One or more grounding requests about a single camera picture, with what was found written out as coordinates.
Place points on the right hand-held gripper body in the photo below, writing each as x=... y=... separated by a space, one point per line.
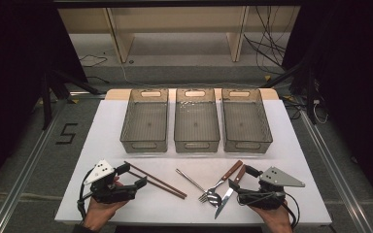
x=262 y=197

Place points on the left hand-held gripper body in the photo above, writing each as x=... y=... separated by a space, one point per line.
x=110 y=192

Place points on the brown chopstick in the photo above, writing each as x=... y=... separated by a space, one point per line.
x=162 y=182
x=165 y=189

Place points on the metal spoon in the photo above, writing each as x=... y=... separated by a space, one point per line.
x=191 y=180

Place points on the smoky clear plastic bin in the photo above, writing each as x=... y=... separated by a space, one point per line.
x=196 y=124
x=246 y=124
x=144 y=124

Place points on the person's left hand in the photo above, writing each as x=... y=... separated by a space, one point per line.
x=98 y=213

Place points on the person's right hand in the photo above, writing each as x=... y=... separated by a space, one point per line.
x=276 y=218

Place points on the white table cover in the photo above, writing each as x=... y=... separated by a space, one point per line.
x=162 y=213

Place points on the yellow tape piece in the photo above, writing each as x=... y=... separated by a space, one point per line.
x=267 y=78
x=74 y=101

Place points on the black stand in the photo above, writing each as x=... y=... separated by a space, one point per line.
x=311 y=97
x=47 y=103

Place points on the light wooden desk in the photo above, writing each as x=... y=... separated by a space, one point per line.
x=119 y=39

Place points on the black curtain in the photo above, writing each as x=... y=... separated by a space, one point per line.
x=9 y=81
x=362 y=81

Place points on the metal floor rail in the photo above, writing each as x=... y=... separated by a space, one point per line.
x=338 y=176
x=14 y=194

